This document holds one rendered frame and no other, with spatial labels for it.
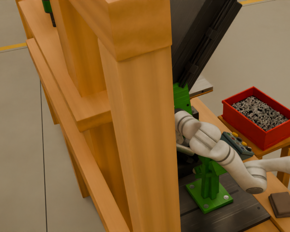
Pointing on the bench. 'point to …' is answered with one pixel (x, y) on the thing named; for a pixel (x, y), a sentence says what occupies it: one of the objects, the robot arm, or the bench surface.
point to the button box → (245, 154)
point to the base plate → (238, 196)
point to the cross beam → (79, 148)
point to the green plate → (182, 97)
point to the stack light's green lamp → (47, 6)
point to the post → (128, 123)
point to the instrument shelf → (50, 34)
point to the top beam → (128, 25)
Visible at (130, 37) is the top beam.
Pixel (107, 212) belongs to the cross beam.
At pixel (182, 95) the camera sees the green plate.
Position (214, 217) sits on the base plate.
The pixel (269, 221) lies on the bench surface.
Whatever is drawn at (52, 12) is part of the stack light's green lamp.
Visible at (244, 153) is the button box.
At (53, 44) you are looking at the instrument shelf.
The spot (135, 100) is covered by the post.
